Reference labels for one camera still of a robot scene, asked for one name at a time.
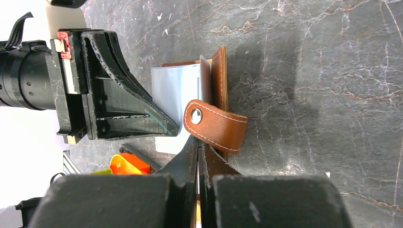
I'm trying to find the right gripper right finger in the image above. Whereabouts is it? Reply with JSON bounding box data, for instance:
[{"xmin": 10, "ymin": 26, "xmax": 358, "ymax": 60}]
[{"xmin": 199, "ymin": 144, "xmax": 353, "ymax": 228}]

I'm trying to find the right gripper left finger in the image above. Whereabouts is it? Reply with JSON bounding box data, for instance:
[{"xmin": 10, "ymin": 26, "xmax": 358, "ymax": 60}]
[{"xmin": 29, "ymin": 138, "xmax": 198, "ymax": 228}]

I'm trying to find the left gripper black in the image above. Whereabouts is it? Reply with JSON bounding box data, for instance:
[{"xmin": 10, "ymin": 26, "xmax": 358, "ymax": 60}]
[{"xmin": 0, "ymin": 28, "xmax": 179, "ymax": 144}]

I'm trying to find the orange plastic loop toy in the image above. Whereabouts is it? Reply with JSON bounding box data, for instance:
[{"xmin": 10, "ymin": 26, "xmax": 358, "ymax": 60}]
[{"xmin": 109, "ymin": 152, "xmax": 151, "ymax": 175}]

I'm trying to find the pink yellow brick stack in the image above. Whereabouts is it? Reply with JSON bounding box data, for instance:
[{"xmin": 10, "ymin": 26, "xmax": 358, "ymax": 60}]
[{"xmin": 90, "ymin": 169, "xmax": 113, "ymax": 175}]

